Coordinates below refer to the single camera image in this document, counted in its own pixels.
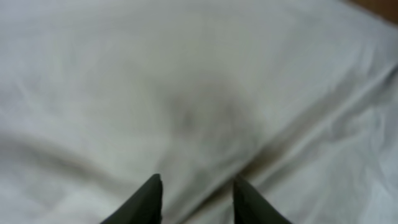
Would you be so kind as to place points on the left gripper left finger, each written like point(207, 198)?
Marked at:
point(143, 207)

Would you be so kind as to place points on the beige t-shirt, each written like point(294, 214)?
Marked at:
point(300, 97)

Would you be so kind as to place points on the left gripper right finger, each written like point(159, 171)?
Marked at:
point(250, 207)

